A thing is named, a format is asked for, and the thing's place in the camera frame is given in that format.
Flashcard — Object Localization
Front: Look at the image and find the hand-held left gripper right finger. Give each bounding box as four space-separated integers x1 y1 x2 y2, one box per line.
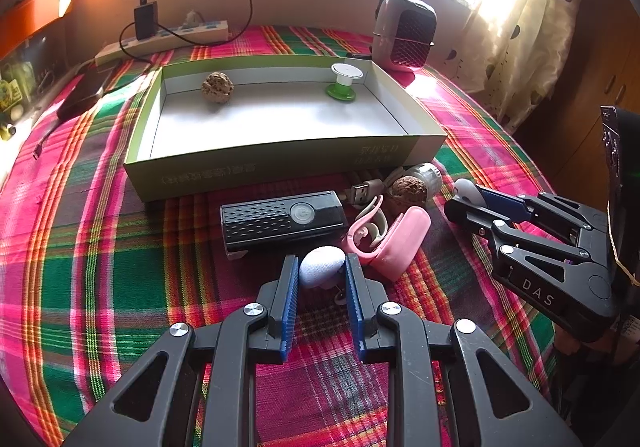
345 253 583 447

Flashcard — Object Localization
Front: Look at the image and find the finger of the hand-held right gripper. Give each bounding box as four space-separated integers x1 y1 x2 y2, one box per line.
470 184 608 248
444 197 618 343

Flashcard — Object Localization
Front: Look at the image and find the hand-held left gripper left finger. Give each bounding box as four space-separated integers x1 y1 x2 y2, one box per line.
62 254 301 447

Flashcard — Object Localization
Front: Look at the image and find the grey round cap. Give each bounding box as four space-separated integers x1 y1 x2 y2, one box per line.
452 178 483 210

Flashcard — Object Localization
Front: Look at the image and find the grey mushroom knob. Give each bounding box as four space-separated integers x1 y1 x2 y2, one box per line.
299 247 351 305

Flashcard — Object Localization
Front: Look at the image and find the clear plastic cylinder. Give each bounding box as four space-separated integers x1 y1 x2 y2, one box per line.
405 162 443 195

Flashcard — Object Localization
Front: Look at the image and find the pink case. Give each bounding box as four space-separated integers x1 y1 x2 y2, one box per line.
367 206 432 280

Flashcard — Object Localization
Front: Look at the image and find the black rectangular light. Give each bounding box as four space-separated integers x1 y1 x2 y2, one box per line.
220 191 349 260

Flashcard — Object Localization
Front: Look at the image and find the pink ear hook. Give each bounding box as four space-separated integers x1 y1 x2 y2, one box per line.
341 195 388 268

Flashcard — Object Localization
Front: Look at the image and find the green cardboard box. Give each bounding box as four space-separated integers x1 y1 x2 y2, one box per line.
123 54 448 202

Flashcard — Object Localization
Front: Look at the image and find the brown walnut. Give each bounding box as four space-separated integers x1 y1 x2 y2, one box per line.
390 176 429 208
201 72 236 104

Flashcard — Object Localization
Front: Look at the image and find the patterned curtain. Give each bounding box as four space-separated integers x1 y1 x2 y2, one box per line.
440 0 591 130

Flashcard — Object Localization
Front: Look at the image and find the white and green spool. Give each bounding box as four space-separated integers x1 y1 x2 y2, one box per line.
325 63 365 102

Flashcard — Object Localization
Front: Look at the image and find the plaid cloth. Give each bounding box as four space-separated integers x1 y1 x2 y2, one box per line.
0 24 571 447

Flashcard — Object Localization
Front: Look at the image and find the white power strip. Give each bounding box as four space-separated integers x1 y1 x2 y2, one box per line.
95 20 231 68

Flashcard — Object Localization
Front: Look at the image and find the black phone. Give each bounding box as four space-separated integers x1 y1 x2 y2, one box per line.
56 67 118 122

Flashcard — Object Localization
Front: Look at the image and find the black charger adapter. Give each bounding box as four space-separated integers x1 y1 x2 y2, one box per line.
134 2 158 41

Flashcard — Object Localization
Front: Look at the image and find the clear glass case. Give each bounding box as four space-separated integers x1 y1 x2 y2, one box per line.
0 22 76 128

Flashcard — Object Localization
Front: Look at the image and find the USB cable plug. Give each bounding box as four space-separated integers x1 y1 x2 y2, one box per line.
345 167 416 205

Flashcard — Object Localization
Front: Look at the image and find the black phone cable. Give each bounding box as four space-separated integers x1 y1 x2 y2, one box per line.
32 119 66 160

